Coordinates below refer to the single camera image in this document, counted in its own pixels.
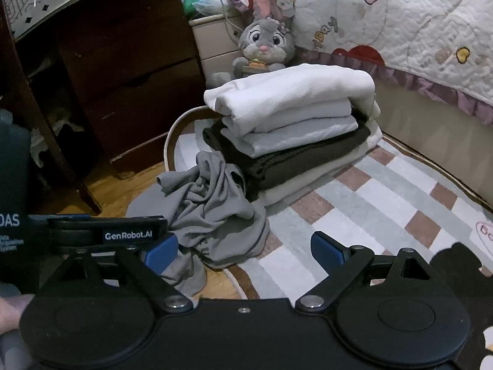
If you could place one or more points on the cream nightstand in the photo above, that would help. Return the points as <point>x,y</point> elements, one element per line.
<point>215,42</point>

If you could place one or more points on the beige bed base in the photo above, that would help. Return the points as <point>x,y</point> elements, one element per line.
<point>443,138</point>

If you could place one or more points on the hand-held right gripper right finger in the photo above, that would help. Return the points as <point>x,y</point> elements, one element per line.
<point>327,250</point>

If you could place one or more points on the dark wooden desk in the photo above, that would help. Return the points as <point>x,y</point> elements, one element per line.
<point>127,65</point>

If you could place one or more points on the person's left hand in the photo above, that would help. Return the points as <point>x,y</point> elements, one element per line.
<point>13,312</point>

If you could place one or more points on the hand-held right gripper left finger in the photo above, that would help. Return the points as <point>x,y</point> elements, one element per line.
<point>160,254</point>

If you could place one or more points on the checked rug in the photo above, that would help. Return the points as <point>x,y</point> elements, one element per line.
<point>346,216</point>

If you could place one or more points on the white folded garment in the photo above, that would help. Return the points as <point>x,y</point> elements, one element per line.
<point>308,113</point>

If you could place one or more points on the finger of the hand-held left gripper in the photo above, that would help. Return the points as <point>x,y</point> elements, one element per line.
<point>127,233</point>

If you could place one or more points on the light grey folded garment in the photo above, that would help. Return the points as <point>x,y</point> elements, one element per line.
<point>300,135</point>

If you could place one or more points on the white printed quilt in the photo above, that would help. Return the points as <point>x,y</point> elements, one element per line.
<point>404,19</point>

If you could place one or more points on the grey ribbed garment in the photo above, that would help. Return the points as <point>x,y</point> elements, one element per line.
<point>219,216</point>

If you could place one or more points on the grey plush bunny toy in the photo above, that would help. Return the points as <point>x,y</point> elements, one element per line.
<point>264,38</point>

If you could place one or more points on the white cloth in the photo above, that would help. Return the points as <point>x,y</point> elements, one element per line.
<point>38,146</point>

